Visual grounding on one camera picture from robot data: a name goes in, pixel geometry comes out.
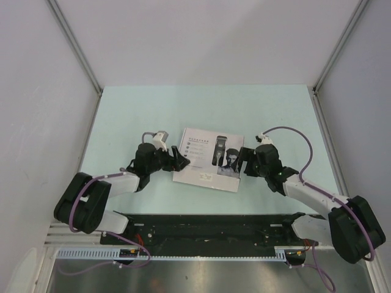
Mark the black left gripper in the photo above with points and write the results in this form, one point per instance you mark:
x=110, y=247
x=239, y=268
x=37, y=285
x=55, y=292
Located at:
x=178, y=162

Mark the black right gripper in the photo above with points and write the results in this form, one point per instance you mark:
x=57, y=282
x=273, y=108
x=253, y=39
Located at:
x=248, y=154

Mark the white box with black tray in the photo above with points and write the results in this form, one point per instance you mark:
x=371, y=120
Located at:
x=198, y=145

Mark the silver black hair clipper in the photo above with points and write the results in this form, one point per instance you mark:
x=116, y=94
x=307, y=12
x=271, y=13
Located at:
x=219, y=151

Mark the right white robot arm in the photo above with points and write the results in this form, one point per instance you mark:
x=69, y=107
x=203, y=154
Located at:
x=336, y=213

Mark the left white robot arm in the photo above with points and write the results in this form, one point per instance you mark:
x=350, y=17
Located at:
x=83, y=204

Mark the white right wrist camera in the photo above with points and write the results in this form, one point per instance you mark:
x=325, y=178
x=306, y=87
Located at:
x=263, y=139

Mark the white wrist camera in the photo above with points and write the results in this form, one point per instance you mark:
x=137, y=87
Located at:
x=159, y=140
x=263, y=139

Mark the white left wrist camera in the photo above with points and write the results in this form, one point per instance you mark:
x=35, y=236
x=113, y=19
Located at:
x=159, y=140

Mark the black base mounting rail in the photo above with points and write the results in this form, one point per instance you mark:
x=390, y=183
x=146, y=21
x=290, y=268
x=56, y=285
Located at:
x=211, y=236

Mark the aluminium frame rail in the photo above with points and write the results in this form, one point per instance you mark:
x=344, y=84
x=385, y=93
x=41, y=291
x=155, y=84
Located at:
x=61, y=236

